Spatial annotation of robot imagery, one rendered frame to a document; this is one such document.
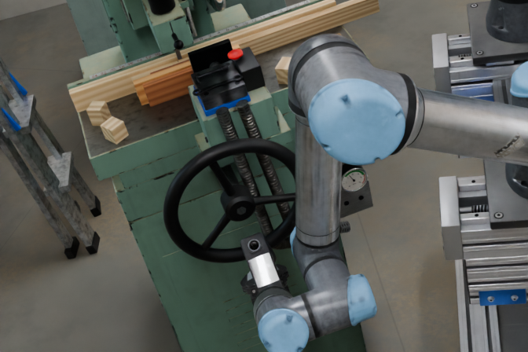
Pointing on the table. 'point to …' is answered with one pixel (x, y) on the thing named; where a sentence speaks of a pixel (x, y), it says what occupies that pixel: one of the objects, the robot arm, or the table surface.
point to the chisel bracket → (169, 26)
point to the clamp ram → (210, 55)
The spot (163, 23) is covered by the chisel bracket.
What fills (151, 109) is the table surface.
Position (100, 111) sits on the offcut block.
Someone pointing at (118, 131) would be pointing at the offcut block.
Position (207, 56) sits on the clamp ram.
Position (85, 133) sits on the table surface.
